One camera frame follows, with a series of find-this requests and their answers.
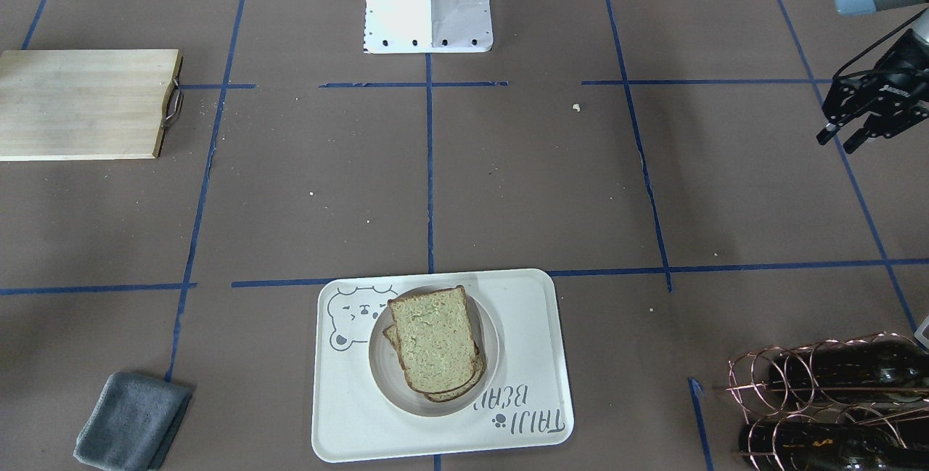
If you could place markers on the dark wine bottle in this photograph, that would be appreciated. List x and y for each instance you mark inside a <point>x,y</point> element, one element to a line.
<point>890,371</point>
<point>803,445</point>

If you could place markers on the bread slice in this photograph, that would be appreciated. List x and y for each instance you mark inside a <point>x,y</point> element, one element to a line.
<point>436,339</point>
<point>480,369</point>

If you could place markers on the white bear tray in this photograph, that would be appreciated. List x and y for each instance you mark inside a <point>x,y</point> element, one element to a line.
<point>527,404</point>

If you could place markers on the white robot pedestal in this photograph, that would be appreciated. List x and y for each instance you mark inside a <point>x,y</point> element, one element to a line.
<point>422,26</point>

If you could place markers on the copper wire bottle rack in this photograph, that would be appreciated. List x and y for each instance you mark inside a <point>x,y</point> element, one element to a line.
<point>858,404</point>

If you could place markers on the white round plate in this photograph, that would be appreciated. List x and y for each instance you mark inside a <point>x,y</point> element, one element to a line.
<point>389,376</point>

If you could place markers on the grey folded cloth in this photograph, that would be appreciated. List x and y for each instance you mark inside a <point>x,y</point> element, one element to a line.
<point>133,424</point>

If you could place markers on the wooden cutting board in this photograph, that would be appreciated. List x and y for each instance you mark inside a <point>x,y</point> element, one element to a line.
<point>87,104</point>

